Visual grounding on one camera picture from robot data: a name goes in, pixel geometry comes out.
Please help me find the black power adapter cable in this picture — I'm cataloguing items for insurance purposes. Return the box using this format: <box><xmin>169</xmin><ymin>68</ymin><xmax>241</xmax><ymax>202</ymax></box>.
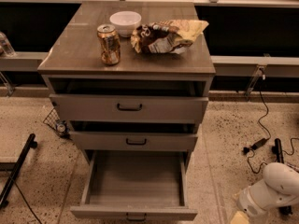
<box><xmin>242</xmin><ymin>75</ymin><xmax>299</xmax><ymax>175</ymax></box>

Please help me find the grey drawer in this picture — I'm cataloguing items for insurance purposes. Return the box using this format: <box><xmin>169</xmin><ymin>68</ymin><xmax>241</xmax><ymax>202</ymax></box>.
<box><xmin>71</xmin><ymin>151</ymin><xmax>197</xmax><ymax>221</ymax></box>
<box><xmin>50</xmin><ymin>94</ymin><xmax>208</xmax><ymax>124</ymax></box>
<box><xmin>70</xmin><ymin>132</ymin><xmax>197</xmax><ymax>151</ymax></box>

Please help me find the black left floor stand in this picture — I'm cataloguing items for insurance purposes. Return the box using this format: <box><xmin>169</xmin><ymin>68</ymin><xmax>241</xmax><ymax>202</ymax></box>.
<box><xmin>0</xmin><ymin>133</ymin><xmax>37</xmax><ymax>208</ymax></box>

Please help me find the black right floor stand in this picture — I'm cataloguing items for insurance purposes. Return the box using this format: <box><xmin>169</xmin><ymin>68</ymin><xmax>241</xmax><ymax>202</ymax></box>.
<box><xmin>272</xmin><ymin>138</ymin><xmax>298</xmax><ymax>216</ymax></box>

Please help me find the metal rail bracket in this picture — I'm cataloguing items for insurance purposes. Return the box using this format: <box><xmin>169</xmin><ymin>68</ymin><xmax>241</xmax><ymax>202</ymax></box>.
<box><xmin>244</xmin><ymin>64</ymin><xmax>266</xmax><ymax>100</ymax></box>

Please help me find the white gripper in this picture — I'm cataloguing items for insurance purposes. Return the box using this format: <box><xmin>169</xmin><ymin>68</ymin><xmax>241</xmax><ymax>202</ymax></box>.
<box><xmin>230</xmin><ymin>186</ymin><xmax>265</xmax><ymax>224</ymax></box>

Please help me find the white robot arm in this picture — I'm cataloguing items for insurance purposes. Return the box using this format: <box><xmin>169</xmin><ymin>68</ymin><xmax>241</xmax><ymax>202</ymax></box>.
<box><xmin>229</xmin><ymin>162</ymin><xmax>299</xmax><ymax>224</ymax></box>

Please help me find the grey top drawer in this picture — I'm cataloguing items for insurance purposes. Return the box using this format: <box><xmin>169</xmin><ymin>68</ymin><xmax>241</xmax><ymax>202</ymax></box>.
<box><xmin>50</xmin><ymin>94</ymin><xmax>208</xmax><ymax>124</ymax></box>

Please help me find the clear plastic bottle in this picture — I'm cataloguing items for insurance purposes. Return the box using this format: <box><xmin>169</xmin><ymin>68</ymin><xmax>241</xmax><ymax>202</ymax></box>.
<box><xmin>0</xmin><ymin>32</ymin><xmax>16</xmax><ymax>57</ymax></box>

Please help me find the brown yellow chip bag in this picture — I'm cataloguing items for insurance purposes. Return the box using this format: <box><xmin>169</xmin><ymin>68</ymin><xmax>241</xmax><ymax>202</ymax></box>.
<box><xmin>131</xmin><ymin>20</ymin><xmax>208</xmax><ymax>54</ymax></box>

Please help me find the grey three-drawer cabinet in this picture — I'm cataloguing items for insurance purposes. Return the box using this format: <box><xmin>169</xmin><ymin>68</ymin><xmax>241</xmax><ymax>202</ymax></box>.
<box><xmin>37</xmin><ymin>1</ymin><xmax>217</xmax><ymax>166</ymax></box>

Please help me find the black floor stand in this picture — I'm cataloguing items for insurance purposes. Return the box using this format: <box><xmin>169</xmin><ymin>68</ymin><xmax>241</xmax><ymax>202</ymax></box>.
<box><xmin>272</xmin><ymin>138</ymin><xmax>298</xmax><ymax>216</ymax></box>
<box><xmin>0</xmin><ymin>133</ymin><xmax>37</xmax><ymax>208</ymax></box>

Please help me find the grey bottom drawer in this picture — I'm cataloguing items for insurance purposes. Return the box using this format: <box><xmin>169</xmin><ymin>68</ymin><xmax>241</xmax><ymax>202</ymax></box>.
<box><xmin>71</xmin><ymin>151</ymin><xmax>197</xmax><ymax>221</ymax></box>

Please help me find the grey middle drawer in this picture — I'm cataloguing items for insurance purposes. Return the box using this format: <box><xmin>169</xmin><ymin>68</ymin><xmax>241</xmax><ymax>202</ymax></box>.
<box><xmin>70</xmin><ymin>132</ymin><xmax>197</xmax><ymax>151</ymax></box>

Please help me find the white bowl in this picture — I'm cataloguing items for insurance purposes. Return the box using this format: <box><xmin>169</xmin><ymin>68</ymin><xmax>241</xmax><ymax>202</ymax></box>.
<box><xmin>109</xmin><ymin>11</ymin><xmax>141</xmax><ymax>37</ymax></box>

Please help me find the gold soda can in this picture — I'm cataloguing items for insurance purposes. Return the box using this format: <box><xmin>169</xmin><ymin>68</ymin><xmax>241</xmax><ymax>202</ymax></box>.
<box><xmin>97</xmin><ymin>24</ymin><xmax>121</xmax><ymax>65</ymax></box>

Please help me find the wire basket on floor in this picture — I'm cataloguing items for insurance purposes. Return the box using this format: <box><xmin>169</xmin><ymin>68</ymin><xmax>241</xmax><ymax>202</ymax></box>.
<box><xmin>43</xmin><ymin>108</ymin><xmax>69</xmax><ymax>138</ymax></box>

